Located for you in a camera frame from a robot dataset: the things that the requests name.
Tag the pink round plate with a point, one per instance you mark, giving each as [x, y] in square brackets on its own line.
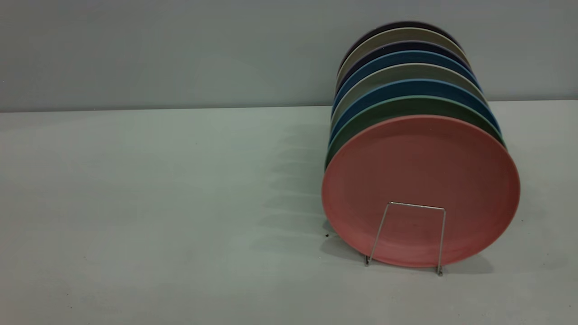
[420, 189]

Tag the green round plate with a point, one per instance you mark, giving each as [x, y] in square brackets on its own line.
[415, 106]

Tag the blue round plate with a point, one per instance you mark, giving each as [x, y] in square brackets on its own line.
[413, 88]
[406, 57]

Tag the beige round plate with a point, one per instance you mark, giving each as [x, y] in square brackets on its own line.
[408, 72]
[402, 35]

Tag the dark navy round plate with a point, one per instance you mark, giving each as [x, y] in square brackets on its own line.
[404, 46]

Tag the dark purple round plate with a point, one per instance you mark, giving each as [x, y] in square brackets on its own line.
[402, 24]

